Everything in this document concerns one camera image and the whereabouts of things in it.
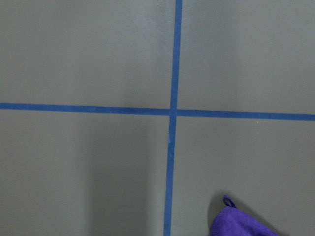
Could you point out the purple towel with loop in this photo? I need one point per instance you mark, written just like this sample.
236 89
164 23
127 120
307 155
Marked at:
233 222

